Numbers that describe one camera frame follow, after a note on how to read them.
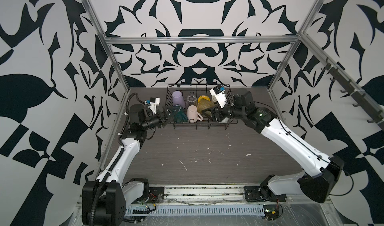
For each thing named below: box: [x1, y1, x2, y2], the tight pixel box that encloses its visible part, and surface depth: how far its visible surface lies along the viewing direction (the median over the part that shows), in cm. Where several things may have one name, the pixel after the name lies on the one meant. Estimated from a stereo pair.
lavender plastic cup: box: [172, 90, 185, 109], surface depth 99 cm
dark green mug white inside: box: [172, 104, 189, 123], surface depth 96 cm
